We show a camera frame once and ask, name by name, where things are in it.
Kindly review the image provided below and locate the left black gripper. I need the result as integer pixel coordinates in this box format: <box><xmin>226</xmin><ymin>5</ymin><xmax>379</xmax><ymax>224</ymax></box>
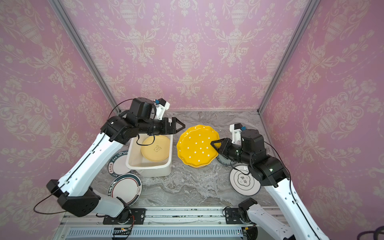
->
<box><xmin>138</xmin><ymin>115</ymin><xmax>187</xmax><ymax>135</ymax></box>

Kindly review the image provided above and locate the yellow polka dot plate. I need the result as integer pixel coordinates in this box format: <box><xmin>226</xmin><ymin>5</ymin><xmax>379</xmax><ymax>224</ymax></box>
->
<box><xmin>177</xmin><ymin>125</ymin><xmax>220</xmax><ymax>169</ymax></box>

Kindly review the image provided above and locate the pale yellow bear plate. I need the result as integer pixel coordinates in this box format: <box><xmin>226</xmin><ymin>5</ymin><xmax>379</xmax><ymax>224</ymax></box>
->
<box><xmin>141</xmin><ymin>136</ymin><xmax>171</xmax><ymax>162</ymax></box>

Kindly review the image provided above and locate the white plate dark green rim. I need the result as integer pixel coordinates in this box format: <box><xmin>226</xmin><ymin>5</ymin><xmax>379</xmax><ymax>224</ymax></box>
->
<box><xmin>108</xmin><ymin>151</ymin><xmax>133</xmax><ymax>177</ymax></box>

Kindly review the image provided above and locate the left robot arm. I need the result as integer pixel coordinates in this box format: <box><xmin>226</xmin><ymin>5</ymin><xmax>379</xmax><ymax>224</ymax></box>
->
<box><xmin>47</xmin><ymin>98</ymin><xmax>185</xmax><ymax>223</ymax></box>

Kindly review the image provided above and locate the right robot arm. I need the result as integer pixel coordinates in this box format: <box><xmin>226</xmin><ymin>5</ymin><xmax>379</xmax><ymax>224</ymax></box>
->
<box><xmin>211</xmin><ymin>129</ymin><xmax>328</xmax><ymax>240</ymax></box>

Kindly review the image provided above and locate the white plastic bin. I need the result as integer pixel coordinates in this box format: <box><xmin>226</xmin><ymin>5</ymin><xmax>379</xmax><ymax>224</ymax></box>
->
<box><xmin>126</xmin><ymin>134</ymin><xmax>173</xmax><ymax>178</ymax></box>

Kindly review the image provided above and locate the small blue patterned plate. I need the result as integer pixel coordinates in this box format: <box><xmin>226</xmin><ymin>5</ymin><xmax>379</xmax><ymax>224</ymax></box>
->
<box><xmin>216</xmin><ymin>155</ymin><xmax>237</xmax><ymax>167</ymax></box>

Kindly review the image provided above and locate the white plate blue rim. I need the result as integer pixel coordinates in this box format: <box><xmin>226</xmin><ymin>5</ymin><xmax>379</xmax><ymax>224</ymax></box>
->
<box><xmin>230</xmin><ymin>165</ymin><xmax>261</xmax><ymax>197</ymax></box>

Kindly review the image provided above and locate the white plate green red rim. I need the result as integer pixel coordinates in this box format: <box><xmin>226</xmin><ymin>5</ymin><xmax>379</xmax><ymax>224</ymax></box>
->
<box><xmin>107</xmin><ymin>174</ymin><xmax>143</xmax><ymax>206</ymax></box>

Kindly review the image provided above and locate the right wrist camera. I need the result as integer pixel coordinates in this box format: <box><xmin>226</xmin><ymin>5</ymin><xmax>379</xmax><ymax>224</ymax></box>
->
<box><xmin>230</xmin><ymin>123</ymin><xmax>247</xmax><ymax>145</ymax></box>

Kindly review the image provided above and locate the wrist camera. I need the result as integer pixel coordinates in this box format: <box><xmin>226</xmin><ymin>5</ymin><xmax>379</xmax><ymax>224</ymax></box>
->
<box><xmin>230</xmin><ymin>123</ymin><xmax>247</xmax><ymax>145</ymax></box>
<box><xmin>155</xmin><ymin>98</ymin><xmax>170</xmax><ymax>120</ymax></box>

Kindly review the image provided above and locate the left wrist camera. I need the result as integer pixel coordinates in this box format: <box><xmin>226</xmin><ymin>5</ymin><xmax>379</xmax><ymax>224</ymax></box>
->
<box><xmin>155</xmin><ymin>98</ymin><xmax>170</xmax><ymax>120</ymax></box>

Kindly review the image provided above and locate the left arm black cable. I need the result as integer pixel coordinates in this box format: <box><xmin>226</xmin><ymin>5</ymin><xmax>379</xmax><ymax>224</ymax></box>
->
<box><xmin>32</xmin><ymin>98</ymin><xmax>157</xmax><ymax>215</ymax></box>

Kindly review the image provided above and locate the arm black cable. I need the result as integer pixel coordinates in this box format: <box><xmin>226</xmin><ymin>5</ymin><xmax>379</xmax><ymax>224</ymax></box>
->
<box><xmin>233</xmin><ymin>140</ymin><xmax>322</xmax><ymax>240</ymax></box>
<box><xmin>32</xmin><ymin>98</ymin><xmax>157</xmax><ymax>215</ymax></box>

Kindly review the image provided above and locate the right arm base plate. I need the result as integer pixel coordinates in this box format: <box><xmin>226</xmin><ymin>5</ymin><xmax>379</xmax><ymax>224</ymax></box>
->
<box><xmin>223</xmin><ymin>207</ymin><xmax>254</xmax><ymax>225</ymax></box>

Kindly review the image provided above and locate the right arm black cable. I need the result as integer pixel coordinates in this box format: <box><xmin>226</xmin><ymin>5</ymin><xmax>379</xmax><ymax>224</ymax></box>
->
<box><xmin>233</xmin><ymin>140</ymin><xmax>322</xmax><ymax>240</ymax></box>

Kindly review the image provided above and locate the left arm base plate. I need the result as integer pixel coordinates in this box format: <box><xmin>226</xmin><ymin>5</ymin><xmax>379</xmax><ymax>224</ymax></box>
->
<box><xmin>103</xmin><ymin>208</ymin><xmax>147</xmax><ymax>225</ymax></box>

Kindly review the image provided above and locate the right aluminium corner post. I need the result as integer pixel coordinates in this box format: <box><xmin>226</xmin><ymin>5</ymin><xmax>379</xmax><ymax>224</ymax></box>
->
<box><xmin>258</xmin><ymin>0</ymin><xmax>321</xmax><ymax>115</ymax></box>

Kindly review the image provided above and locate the aluminium corner post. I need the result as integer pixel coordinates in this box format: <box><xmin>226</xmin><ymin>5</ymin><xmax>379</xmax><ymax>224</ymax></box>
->
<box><xmin>48</xmin><ymin>0</ymin><xmax>118</xmax><ymax>107</ymax></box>
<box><xmin>258</xmin><ymin>0</ymin><xmax>321</xmax><ymax>115</ymax></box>

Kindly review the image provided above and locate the left aluminium corner post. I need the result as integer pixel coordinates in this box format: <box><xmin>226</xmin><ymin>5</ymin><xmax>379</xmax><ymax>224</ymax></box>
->
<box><xmin>48</xmin><ymin>0</ymin><xmax>118</xmax><ymax>107</ymax></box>

